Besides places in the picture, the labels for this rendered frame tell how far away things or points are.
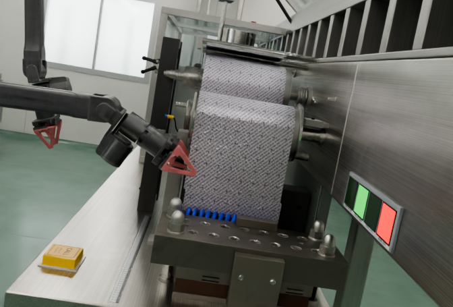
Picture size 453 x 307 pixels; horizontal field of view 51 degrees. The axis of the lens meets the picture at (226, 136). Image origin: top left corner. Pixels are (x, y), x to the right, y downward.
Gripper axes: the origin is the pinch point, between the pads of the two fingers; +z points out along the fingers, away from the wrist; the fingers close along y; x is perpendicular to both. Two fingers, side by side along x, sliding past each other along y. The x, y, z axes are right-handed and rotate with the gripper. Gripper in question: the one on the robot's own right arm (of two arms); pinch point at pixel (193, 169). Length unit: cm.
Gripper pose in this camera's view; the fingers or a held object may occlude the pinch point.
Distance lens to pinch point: 114.0
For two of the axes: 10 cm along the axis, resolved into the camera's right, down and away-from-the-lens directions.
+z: 8.0, 5.9, 1.2
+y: 0.4, 1.5, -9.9
